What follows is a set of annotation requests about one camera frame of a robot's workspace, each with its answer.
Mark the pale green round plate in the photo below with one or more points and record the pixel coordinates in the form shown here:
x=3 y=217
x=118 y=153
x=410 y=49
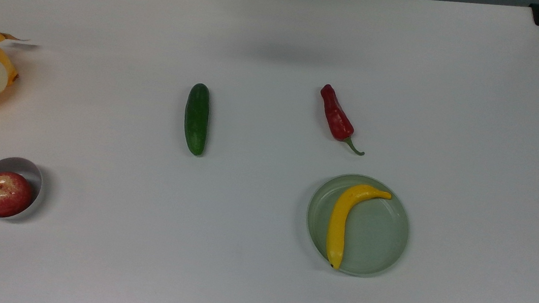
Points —
x=375 y=236

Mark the red chili pepper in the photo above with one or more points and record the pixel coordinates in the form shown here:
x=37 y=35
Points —
x=336 y=118

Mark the white round bowl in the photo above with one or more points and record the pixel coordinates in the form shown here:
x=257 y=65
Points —
x=35 y=179

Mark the green cucumber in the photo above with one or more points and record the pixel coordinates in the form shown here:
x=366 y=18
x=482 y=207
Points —
x=196 y=119

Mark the red apple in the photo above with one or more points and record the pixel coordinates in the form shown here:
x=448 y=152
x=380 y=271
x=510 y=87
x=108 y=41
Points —
x=6 y=194

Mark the yellow banana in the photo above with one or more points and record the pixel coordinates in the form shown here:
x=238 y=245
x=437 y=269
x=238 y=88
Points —
x=337 y=222

